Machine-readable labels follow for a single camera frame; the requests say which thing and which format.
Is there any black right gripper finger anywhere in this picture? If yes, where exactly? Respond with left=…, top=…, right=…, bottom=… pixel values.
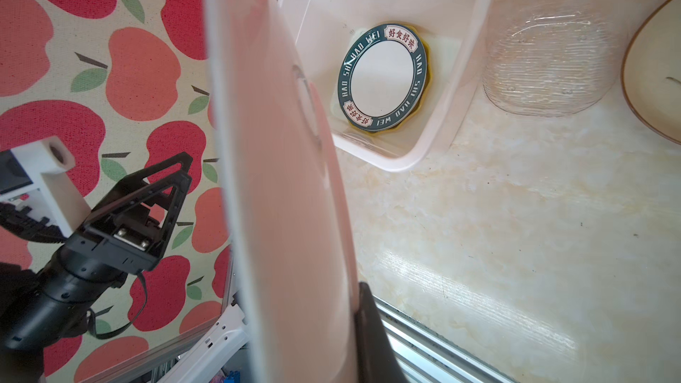
left=354, top=282, right=408, bottom=383

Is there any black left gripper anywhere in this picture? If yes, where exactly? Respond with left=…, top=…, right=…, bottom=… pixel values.
left=1, top=152, right=193, bottom=351

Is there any white plate lettered dark rim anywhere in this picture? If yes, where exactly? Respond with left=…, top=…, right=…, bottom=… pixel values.
left=337, top=22, right=430, bottom=134

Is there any yellow white-dotted plate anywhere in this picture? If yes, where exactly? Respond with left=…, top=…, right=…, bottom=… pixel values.
left=339, top=36, right=440, bottom=137

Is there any cream plate with plant drawing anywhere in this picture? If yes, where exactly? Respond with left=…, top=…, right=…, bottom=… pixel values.
left=621, top=0, right=680, bottom=144

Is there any white plastic bin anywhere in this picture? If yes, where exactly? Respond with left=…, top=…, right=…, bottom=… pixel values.
left=278, top=0, right=492, bottom=172

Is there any clear glass plate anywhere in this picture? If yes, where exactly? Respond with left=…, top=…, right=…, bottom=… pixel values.
left=482, top=5, right=624, bottom=117

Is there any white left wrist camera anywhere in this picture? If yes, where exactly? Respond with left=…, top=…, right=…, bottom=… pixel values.
left=1, top=136, right=90, bottom=239

